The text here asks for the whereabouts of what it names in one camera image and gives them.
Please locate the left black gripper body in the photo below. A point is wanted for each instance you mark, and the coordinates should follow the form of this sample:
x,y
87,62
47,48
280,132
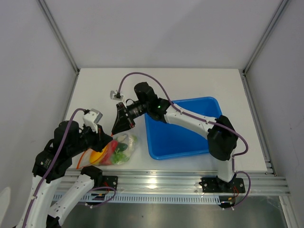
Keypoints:
x,y
90,139

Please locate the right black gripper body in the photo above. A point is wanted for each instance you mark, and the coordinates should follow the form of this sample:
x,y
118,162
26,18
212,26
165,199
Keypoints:
x,y
134,110

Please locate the yellow mango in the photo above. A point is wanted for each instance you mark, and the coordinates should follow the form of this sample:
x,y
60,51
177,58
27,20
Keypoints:
x,y
96,157

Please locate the red chili pepper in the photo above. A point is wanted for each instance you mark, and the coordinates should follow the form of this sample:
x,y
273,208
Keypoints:
x,y
110,150

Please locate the green cucumber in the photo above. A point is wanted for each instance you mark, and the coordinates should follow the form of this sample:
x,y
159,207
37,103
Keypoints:
x,y
121,147

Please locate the clear zip bag orange zipper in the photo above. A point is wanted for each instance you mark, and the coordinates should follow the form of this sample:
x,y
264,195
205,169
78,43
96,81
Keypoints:
x,y
84,159

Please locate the green grape bunch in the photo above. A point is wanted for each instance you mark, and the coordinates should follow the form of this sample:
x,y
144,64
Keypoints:
x,y
119,158

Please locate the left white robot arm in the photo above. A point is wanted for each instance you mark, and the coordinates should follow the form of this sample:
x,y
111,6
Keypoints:
x,y
49,169

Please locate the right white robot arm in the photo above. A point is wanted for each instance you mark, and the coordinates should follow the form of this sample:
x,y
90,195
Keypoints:
x,y
219,132

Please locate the blue plastic bin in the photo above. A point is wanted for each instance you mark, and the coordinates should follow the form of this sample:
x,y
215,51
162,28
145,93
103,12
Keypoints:
x,y
168,141

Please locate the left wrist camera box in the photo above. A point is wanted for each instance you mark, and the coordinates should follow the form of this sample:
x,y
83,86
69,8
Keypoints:
x,y
91,119

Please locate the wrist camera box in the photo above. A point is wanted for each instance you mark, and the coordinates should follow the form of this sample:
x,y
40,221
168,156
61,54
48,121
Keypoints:
x,y
91,119
115,95

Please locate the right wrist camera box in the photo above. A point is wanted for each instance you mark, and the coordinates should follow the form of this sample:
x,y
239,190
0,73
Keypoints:
x,y
115,95

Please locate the white slotted cable duct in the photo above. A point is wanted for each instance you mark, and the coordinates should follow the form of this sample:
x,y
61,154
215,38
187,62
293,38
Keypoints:
x,y
151,198

